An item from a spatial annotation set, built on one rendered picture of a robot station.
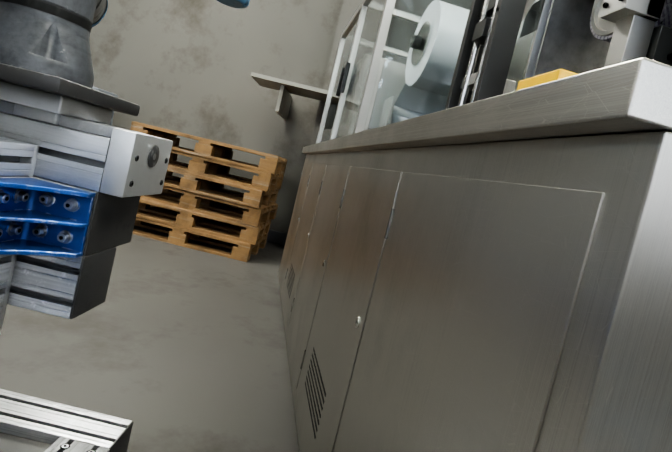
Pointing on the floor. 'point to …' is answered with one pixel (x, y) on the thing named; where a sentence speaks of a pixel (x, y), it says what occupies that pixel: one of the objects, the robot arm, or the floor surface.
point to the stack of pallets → (212, 197)
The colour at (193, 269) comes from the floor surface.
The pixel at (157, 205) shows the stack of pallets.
